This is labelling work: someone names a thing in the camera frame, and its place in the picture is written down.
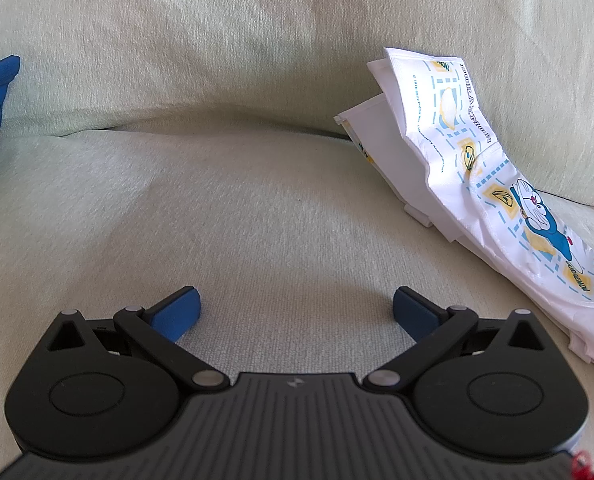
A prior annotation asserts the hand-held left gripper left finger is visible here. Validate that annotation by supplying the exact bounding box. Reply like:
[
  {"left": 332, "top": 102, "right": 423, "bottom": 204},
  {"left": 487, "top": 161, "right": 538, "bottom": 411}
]
[{"left": 46, "top": 285, "right": 231, "bottom": 395}]

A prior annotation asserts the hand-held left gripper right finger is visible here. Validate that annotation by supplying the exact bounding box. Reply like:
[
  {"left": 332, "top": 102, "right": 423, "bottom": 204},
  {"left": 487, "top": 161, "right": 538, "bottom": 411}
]
[{"left": 362, "top": 285, "right": 548, "bottom": 395}]

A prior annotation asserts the white cartoon print shopping bag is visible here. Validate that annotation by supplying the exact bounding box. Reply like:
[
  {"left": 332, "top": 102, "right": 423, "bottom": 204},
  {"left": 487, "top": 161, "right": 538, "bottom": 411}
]
[{"left": 333, "top": 46, "right": 594, "bottom": 382}]

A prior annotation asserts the cream sofa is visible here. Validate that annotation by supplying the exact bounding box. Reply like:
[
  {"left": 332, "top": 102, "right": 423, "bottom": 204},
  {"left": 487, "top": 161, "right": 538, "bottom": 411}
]
[{"left": 0, "top": 0, "right": 594, "bottom": 480}]

